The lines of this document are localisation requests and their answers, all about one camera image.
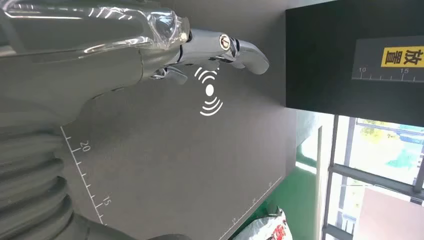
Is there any white package with red print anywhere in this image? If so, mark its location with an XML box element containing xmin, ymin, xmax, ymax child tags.
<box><xmin>231</xmin><ymin>206</ymin><xmax>294</xmax><ymax>240</ymax></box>

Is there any black inbound scanner machine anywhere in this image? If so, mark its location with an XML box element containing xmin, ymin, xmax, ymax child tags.
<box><xmin>59</xmin><ymin>0</ymin><xmax>424</xmax><ymax>240</ymax></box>

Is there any grey window frame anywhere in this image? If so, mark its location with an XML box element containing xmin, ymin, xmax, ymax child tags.
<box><xmin>314</xmin><ymin>114</ymin><xmax>424</xmax><ymax>240</ymax></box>

